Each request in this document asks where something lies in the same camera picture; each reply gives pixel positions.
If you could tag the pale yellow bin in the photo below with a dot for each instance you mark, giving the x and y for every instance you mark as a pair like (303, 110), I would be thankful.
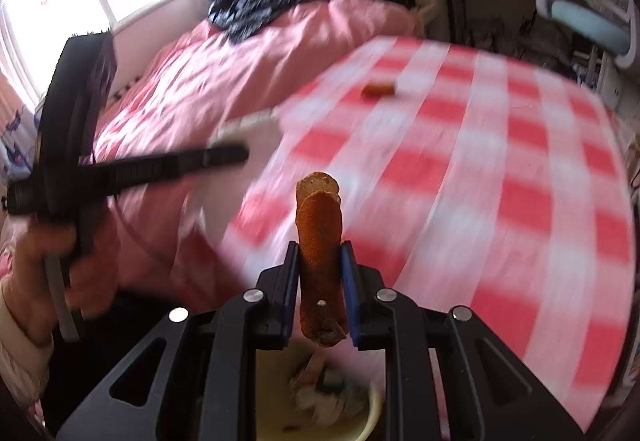
(272, 401)

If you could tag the person's left hand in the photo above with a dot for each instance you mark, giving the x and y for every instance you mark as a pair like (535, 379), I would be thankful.
(30, 281)

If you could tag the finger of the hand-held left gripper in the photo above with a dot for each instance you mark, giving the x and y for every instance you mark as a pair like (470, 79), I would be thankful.
(175, 163)

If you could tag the red checkered tablecloth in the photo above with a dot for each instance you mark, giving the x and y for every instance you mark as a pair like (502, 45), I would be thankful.
(500, 196)

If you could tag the fried orange food stick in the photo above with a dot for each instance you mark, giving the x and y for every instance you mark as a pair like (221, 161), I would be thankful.
(320, 246)

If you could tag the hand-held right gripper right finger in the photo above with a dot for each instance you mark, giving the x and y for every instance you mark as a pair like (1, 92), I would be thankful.
(350, 291)

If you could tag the white plate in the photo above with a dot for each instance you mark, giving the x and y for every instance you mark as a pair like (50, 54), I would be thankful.
(250, 136)

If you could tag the pink duvet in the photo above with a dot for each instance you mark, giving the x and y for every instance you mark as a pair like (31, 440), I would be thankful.
(175, 86)

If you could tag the person's left forearm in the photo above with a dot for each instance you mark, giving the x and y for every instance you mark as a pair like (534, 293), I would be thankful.
(20, 361)

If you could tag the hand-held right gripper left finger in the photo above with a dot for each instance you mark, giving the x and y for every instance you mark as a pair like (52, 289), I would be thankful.
(290, 291)

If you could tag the small orange peel piece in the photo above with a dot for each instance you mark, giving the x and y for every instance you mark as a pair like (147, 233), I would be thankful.
(378, 90)

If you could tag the black puffer jacket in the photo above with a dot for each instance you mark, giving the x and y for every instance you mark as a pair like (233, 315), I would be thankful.
(260, 1)

